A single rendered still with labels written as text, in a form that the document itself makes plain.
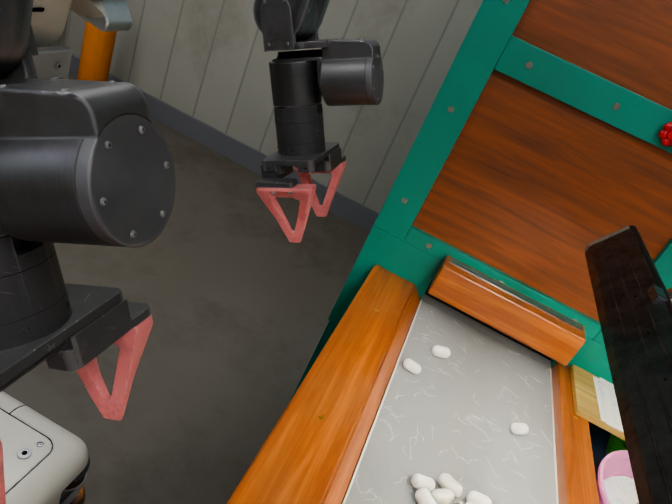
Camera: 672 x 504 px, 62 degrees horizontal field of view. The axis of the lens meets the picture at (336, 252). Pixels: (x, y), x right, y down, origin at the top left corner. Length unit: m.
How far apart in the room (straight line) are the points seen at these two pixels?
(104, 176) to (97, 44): 2.98
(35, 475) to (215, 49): 2.47
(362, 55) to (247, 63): 2.56
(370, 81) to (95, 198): 0.43
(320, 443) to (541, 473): 0.39
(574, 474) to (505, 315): 0.31
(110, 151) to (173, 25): 3.14
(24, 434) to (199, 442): 0.55
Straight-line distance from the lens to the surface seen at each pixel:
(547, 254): 1.16
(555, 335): 1.16
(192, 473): 1.65
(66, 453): 1.29
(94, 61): 3.24
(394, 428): 0.89
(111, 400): 0.41
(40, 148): 0.26
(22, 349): 0.32
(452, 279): 1.11
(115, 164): 0.25
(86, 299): 0.36
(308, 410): 0.80
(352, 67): 0.63
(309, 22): 0.66
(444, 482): 0.84
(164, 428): 1.72
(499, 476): 0.94
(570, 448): 1.05
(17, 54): 0.33
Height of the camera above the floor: 1.32
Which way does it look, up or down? 28 degrees down
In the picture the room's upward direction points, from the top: 25 degrees clockwise
